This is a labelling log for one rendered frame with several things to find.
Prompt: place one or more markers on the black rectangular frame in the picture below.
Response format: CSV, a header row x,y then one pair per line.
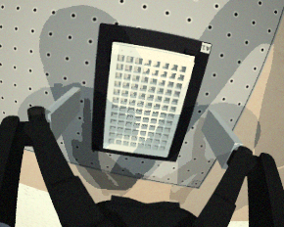
x,y
109,33

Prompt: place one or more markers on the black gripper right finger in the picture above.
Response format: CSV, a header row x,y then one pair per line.
x,y
265,196

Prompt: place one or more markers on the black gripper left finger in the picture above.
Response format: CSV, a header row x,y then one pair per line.
x,y
69,196

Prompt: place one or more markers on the grey perforated base plate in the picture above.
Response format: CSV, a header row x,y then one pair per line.
x,y
47,47

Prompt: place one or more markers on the white well plate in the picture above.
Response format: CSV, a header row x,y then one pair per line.
x,y
146,99

